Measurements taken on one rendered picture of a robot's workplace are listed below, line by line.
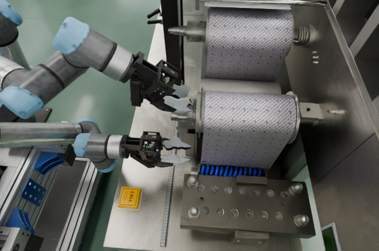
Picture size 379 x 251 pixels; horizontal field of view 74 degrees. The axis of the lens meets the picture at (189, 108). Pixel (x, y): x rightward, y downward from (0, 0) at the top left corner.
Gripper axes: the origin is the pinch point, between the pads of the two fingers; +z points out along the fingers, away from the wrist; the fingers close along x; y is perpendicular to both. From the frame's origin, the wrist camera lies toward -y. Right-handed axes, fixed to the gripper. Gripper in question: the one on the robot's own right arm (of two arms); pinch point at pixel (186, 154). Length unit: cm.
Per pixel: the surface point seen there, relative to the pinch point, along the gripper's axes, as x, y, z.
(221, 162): -0.6, -3.8, 11.6
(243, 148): -0.5, 7.4, 17.2
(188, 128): 6.8, 4.6, 0.2
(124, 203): -12.7, -16.6, -21.2
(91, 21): 214, -109, -131
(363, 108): -3.8, 34.4, 36.0
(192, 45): 75, -19, -3
